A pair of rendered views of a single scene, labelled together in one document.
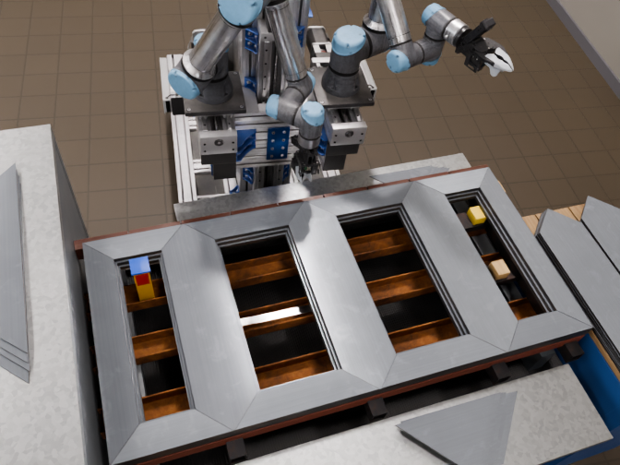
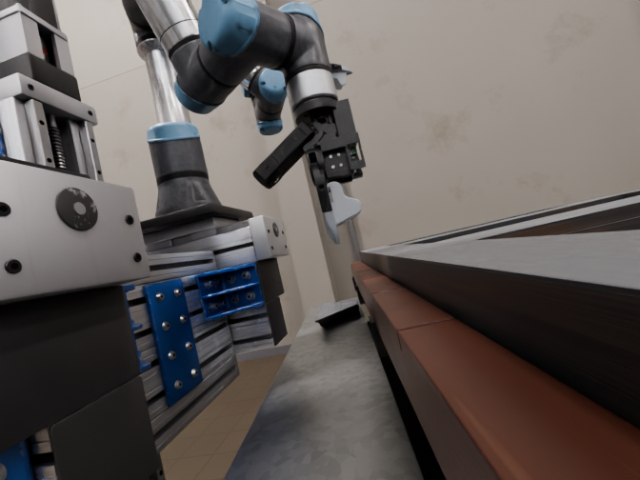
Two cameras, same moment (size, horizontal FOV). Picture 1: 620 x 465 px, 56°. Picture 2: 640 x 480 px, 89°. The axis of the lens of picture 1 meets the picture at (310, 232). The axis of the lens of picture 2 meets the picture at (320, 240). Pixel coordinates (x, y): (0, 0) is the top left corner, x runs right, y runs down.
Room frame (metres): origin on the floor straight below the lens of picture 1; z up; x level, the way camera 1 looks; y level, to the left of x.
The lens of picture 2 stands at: (1.21, 0.51, 0.89)
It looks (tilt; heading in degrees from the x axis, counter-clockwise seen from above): 2 degrees up; 299
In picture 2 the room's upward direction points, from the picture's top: 13 degrees counter-clockwise
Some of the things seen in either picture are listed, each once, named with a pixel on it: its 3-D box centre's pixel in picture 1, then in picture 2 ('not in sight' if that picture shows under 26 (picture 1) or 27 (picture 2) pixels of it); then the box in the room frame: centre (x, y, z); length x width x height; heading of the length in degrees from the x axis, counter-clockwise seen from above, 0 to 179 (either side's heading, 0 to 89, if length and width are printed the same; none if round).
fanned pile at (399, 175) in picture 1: (416, 182); (339, 310); (1.71, -0.41, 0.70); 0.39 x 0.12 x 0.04; 116
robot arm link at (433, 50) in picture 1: (428, 48); (268, 111); (1.73, -0.29, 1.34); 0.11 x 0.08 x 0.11; 135
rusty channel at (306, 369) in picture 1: (351, 357); not in sight; (0.87, -0.21, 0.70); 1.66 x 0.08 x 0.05; 116
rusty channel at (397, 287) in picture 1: (330, 304); not in sight; (1.05, -0.12, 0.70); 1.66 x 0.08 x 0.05; 116
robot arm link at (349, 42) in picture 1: (348, 48); (177, 152); (1.84, -0.02, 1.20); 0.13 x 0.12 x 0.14; 135
